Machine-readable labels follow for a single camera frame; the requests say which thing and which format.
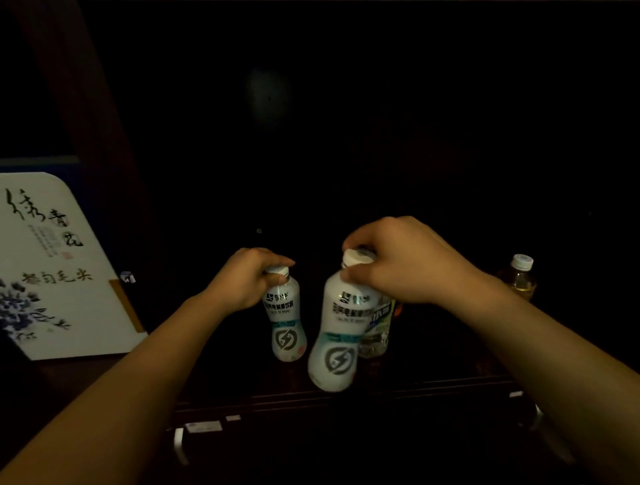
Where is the person's left hand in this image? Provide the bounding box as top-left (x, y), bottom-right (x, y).
top-left (202, 247), bottom-right (296, 316)

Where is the person's right hand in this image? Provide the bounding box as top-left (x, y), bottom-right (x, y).
top-left (339, 215), bottom-right (483, 306)

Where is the clear water bottle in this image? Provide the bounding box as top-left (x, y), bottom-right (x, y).
top-left (357, 294), bottom-right (397, 360)

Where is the amber tea bottle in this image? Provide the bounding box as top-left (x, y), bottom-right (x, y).
top-left (496, 253), bottom-right (539, 302)

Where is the white floral tea box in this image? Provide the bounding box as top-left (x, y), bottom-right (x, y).
top-left (0, 155), bottom-right (149, 362)

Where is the person's right forearm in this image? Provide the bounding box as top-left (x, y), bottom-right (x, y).
top-left (445, 279), bottom-right (640, 485)

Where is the person's left forearm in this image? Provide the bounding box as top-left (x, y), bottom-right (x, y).
top-left (0, 294), bottom-right (236, 485)

